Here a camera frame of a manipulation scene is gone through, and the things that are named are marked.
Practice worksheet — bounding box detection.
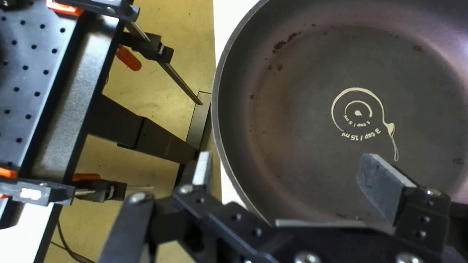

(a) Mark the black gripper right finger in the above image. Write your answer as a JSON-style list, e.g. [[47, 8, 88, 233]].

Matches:
[[357, 154, 417, 224]]

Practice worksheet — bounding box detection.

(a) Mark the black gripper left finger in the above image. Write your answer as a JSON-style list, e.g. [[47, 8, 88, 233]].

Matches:
[[192, 152, 212, 187]]

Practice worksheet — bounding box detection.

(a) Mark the purple frying pan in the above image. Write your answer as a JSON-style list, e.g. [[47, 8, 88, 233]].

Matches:
[[212, 0, 468, 224]]

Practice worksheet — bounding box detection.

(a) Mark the black perforated robot table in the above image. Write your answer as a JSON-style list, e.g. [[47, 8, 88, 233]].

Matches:
[[0, 0, 202, 231]]

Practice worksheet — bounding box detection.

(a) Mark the orange handled clamp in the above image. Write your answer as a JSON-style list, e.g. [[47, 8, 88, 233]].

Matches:
[[0, 168, 127, 206], [46, 0, 202, 105]]

